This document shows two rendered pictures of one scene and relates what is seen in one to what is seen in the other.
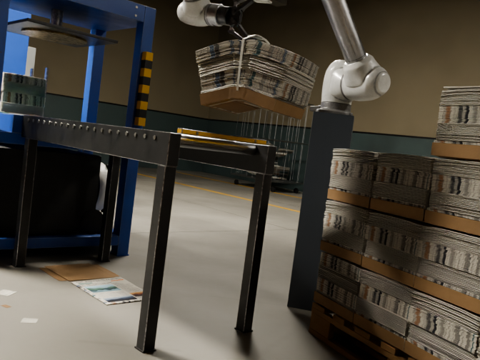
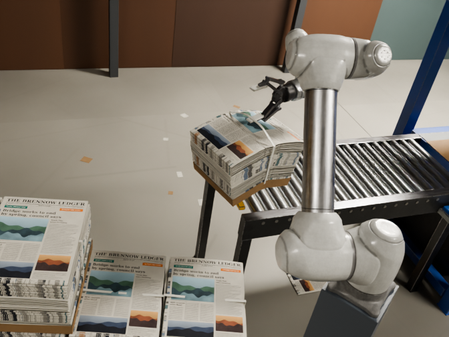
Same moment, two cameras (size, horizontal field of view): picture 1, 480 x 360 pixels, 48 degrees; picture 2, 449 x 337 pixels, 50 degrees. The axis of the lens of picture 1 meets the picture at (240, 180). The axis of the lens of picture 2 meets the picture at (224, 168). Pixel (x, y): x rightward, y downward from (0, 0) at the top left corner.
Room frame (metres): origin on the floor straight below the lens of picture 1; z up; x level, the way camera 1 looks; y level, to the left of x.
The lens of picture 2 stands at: (2.69, -1.68, 2.21)
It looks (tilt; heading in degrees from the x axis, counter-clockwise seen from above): 36 degrees down; 109
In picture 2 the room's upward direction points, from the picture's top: 10 degrees clockwise
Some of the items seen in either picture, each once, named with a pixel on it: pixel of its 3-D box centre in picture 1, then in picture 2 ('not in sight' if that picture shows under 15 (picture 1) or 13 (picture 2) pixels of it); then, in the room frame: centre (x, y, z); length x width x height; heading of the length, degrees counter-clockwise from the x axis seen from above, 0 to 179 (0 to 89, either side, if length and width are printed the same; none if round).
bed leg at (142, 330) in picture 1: (156, 258); (205, 217); (1.95, 0.27, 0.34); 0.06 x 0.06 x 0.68; 43
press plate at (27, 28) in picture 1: (54, 35); not in sight; (3.33, 1.22, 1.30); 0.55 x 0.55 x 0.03; 43
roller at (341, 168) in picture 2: not in sight; (345, 173); (2.59, 0.53, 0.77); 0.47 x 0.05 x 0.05; 133
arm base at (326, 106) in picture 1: (331, 108); (365, 278); (2.81, -0.42, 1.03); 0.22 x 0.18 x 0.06; 78
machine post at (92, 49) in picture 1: (88, 126); not in sight; (3.84, 1.11, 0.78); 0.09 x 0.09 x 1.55; 43
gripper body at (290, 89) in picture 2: (231, 16); (281, 94); (2.26, 0.12, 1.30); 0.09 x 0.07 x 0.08; 61
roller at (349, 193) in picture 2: not in sight; (334, 174); (2.54, 0.48, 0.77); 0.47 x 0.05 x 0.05; 133
